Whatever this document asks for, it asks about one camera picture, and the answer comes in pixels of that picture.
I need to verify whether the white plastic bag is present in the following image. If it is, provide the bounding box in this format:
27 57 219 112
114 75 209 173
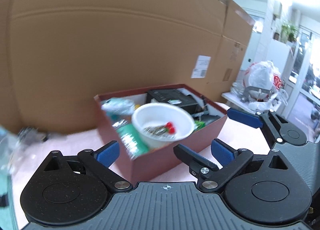
242 60 284 102

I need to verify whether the white side table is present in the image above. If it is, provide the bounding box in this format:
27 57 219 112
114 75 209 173
221 92 284 114

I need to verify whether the white plastic bowl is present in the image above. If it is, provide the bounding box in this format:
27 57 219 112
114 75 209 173
131 103 195 149

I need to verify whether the mint green cloth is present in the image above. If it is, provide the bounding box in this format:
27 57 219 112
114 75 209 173
0 172 18 230

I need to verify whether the steel wool scrubber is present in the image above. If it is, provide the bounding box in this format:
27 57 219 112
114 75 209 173
18 127 48 145

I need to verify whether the green printed packet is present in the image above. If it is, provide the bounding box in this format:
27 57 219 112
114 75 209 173
116 124 149 160

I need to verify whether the dark red cardboard box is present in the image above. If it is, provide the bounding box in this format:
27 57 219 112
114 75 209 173
94 84 227 184

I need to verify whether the large clear plastic cup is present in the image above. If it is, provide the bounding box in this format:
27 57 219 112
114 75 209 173
0 126 23 175

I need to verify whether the black electronics box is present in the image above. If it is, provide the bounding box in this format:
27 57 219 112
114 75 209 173
146 89 202 115

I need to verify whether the potted green plant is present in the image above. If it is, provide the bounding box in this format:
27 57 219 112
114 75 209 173
280 21 298 44

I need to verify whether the silver foil snack packet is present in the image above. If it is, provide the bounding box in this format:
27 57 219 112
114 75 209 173
101 97 135 115

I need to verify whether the large brown cardboard backdrop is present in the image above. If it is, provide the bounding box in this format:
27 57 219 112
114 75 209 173
1 0 254 133

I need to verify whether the red cherry keychain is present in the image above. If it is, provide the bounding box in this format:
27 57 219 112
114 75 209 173
164 122 176 135

